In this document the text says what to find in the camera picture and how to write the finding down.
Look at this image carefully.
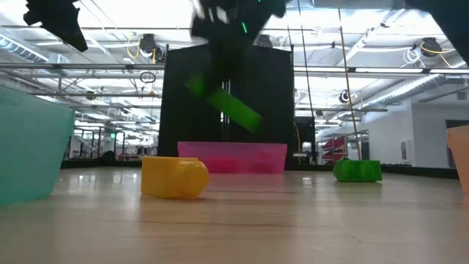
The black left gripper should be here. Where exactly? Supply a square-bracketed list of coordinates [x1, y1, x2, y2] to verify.
[23, 0, 89, 53]

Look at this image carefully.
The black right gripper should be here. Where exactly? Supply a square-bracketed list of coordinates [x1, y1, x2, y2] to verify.
[190, 0, 289, 96]

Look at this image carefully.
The long green toy block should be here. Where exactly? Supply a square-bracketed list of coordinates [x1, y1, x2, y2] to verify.
[185, 71, 265, 133]

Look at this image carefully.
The small yellow toy block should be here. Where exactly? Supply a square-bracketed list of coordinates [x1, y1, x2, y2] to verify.
[141, 155, 210, 200]

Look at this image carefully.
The red translucent plastic bin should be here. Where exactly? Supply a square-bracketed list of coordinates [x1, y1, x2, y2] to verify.
[177, 141, 289, 175]

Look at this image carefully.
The teal translucent plastic bin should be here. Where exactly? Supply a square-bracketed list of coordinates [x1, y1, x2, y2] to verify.
[0, 84, 76, 207]

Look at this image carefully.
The red storage rack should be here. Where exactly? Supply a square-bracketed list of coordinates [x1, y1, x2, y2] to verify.
[321, 135, 347, 162]

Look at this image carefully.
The orange translucent plastic bin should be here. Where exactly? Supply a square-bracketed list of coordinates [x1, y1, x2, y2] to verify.
[446, 124, 469, 194]

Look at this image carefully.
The black coiled hanging cable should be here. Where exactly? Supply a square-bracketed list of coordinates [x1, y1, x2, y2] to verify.
[139, 70, 157, 84]

